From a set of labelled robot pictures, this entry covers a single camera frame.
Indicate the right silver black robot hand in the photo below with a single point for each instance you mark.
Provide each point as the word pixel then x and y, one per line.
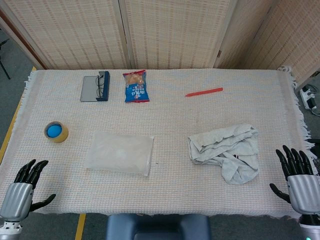
pixel 305 192

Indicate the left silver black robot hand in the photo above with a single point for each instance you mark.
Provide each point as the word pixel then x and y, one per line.
pixel 16 200

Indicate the grey cloth garment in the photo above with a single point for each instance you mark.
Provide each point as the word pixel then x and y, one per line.
pixel 232 150

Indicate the white plastic-wrapped bundle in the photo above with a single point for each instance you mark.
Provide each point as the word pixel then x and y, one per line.
pixel 117 152

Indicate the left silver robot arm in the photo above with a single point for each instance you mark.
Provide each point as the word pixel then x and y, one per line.
pixel 10 231

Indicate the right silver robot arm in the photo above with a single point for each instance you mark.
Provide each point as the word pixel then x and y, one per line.
pixel 311 227

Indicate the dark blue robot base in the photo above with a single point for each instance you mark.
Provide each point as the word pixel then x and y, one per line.
pixel 157 226

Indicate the tan tape roll blue core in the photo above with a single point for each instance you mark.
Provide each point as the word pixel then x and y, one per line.
pixel 61 136

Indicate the white power strip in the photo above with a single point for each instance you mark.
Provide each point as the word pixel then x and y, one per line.
pixel 308 96

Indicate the open blue glasses case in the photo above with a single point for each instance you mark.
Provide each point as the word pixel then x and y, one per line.
pixel 87 90

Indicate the red plastic pen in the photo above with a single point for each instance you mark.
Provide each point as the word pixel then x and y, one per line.
pixel 205 92

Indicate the white woven tablecloth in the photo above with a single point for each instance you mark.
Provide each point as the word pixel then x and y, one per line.
pixel 170 117

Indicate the blue red snack packet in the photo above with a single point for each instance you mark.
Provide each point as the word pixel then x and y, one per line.
pixel 136 93

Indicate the beige woven folding screen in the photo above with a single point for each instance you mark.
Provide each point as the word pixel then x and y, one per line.
pixel 170 32

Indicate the black thin-frame eyeglasses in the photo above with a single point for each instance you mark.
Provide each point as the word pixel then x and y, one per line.
pixel 100 86

